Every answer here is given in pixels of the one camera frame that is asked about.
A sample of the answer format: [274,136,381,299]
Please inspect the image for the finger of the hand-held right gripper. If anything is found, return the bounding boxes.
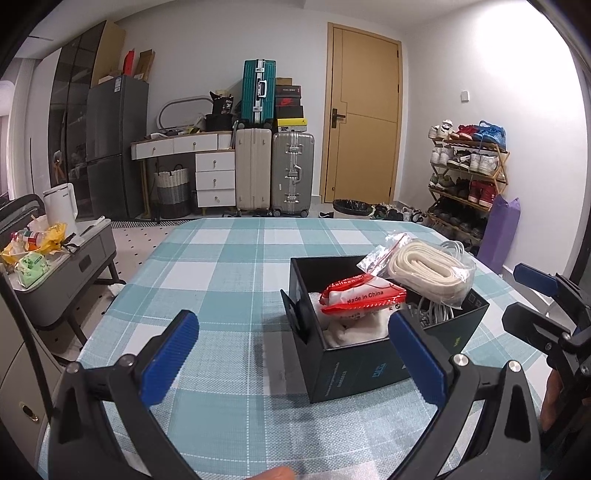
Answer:
[502,302,576,354]
[513,261,574,302]

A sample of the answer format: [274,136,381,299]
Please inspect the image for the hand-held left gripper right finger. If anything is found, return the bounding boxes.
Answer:
[388,311,542,480]

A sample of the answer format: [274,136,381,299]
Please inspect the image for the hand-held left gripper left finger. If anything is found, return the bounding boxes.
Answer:
[46,309,201,480]

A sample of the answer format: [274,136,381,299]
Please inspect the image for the white cable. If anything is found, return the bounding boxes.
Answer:
[410,239,470,326]

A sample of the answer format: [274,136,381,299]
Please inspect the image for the black cardboard box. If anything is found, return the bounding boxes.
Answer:
[281,255,490,405]

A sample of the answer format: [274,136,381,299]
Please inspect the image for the white cloth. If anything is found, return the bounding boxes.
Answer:
[308,290,394,350]

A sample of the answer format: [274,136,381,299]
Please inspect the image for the red white packet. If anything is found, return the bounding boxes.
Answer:
[318,272,408,320]

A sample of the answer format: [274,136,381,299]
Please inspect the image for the bagged white cotton rope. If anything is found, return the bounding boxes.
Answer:
[357,232,476,310]

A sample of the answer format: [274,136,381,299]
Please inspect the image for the person's right hand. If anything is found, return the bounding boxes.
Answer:
[541,369,562,433]

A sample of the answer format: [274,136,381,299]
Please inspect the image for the purple bag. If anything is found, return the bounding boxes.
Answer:
[476,196,522,276]

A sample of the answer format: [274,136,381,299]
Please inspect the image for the teal white checkered tablecloth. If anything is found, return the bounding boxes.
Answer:
[39,217,546,480]

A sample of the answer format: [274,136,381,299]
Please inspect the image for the grey side table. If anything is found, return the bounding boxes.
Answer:
[0,217,122,345]

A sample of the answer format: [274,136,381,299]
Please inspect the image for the wooden shoe rack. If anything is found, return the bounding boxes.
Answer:
[427,121,509,246]

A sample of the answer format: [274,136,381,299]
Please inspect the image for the rows of assorted sneakers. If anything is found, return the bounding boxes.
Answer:
[428,120,508,243]

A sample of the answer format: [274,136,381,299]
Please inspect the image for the scattered shoes pile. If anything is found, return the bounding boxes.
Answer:
[318,202,428,225]

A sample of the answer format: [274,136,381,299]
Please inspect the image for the woven laundry basket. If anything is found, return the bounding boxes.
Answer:
[154,167,191,220]

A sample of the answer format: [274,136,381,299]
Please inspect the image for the green packet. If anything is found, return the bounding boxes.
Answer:
[16,253,51,289]

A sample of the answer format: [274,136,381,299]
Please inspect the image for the black trash bin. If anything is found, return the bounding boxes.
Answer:
[332,198,376,218]

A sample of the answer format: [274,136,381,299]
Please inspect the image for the yellow snack bag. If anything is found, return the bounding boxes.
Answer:
[0,223,68,267]

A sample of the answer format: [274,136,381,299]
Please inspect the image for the white desk with drawers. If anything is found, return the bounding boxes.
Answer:
[130,131,238,209]

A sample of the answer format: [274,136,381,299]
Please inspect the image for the white electric kettle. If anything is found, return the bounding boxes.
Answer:
[43,183,79,236]

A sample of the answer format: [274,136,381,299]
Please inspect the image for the beige suitcase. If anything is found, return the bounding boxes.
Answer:
[235,126,273,214]

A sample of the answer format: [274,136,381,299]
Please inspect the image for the grey refrigerator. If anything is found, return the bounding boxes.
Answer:
[85,76,150,222]

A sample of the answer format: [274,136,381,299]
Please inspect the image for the silver suitcase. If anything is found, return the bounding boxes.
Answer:
[270,131,316,219]

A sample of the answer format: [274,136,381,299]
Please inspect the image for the wooden door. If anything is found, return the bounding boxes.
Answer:
[327,22,403,204]

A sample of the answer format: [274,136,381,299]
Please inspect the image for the black storage box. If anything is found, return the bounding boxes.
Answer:
[205,114,238,133]

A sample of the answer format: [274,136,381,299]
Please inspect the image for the oval mirror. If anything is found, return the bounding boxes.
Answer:
[157,95,213,133]

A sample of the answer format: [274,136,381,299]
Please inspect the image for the black gift bag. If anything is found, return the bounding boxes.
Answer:
[210,90,236,116]

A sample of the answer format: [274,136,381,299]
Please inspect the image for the teal suitcase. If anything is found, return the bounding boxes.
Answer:
[241,59,278,126]

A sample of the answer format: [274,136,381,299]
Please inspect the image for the dark glass cabinet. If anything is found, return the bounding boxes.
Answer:
[47,21,108,168]

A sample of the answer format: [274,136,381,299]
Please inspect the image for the flat cardboard box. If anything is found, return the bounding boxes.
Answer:
[134,50,156,82]

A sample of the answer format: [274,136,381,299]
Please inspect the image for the large cardboard box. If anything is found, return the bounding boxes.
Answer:
[90,21,127,86]

